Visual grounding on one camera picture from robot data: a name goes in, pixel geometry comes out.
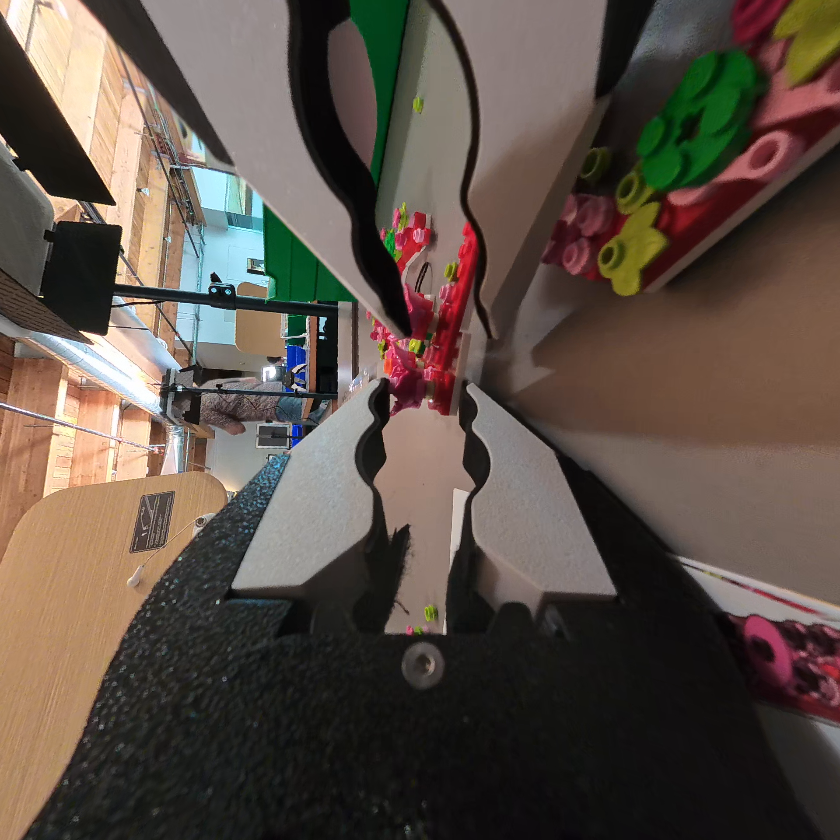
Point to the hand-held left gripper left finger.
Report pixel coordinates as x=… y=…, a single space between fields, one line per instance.
x=315 y=518

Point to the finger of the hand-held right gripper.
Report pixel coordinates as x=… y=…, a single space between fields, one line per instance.
x=262 y=131
x=538 y=98

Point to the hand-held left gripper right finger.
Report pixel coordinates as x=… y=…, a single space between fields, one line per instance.
x=531 y=525

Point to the large red lego flower frame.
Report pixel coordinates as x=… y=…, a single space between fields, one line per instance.
x=407 y=390

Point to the lime lego flower stud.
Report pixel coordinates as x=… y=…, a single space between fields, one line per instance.
x=594 y=164

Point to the lego instruction booklet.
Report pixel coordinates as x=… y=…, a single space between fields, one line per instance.
x=807 y=663

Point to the white board stand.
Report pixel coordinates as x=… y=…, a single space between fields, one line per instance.
x=203 y=522

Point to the stacked green plastic bins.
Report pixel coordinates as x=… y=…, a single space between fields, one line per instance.
x=295 y=262

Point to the black flat panel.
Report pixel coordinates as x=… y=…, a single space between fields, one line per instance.
x=46 y=144

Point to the blue storage bins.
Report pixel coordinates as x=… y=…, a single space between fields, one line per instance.
x=295 y=354

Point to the black rig pole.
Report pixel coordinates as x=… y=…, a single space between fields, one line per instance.
x=164 y=294

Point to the green storage bins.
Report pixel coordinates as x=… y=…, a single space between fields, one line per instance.
x=298 y=325

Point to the black elastic loop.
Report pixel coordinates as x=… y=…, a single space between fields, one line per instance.
x=420 y=266

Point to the black square panel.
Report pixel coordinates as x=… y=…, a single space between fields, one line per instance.
x=82 y=275

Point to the thin metal rod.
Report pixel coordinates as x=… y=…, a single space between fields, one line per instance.
x=72 y=426

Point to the light wood board with label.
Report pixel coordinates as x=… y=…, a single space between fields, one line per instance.
x=65 y=623

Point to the brown slatted panel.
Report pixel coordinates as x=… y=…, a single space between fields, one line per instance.
x=33 y=308

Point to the small red lego flower frame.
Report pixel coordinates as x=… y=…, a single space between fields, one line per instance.
x=702 y=124

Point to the black camera rig stand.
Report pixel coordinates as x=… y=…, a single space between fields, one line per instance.
x=180 y=394

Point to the silver ventilation duct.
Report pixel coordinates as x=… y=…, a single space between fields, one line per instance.
x=85 y=361

